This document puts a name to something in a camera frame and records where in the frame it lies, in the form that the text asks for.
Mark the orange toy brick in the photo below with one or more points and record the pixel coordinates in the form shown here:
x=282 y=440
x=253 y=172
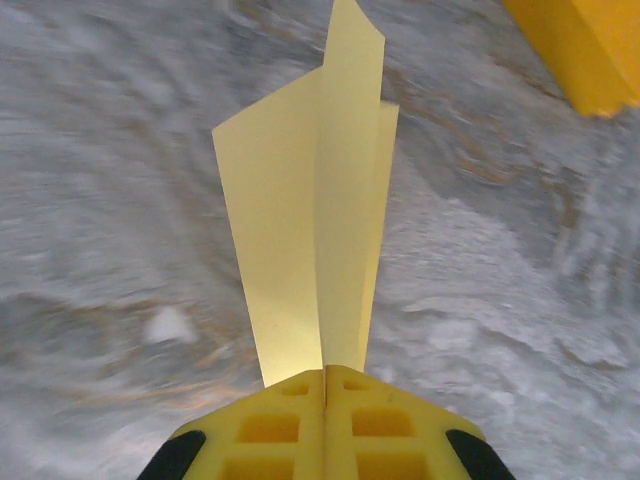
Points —
x=585 y=50

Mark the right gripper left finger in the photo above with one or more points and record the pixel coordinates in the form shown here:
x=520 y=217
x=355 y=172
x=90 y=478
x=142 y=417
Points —
x=310 y=450

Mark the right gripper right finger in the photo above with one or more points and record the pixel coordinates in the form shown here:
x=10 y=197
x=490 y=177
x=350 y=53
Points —
x=340 y=450

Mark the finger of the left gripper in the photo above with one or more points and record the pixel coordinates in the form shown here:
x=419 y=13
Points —
x=310 y=450

